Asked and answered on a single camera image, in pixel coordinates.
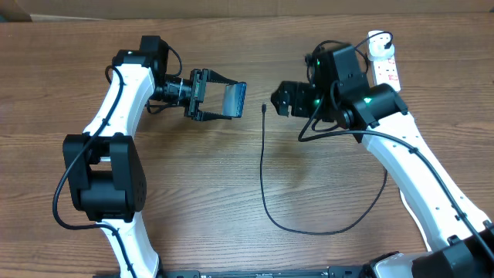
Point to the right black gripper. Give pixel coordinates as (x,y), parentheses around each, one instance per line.
(301,93)

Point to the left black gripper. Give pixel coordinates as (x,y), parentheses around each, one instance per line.
(197,92)

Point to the blue Galaxy smartphone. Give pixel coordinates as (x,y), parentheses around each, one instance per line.
(233,100)

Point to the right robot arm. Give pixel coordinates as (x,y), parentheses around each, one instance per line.
(459,235)

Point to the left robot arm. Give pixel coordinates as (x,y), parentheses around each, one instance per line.
(104,185)

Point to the white charger plug adapter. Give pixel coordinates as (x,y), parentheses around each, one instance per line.
(380,45)

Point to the white power strip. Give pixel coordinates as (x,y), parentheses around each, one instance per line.
(386,71)

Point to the brown cardboard backdrop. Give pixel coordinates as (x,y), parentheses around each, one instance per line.
(27,10)

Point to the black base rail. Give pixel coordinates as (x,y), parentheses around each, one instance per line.
(330,272)

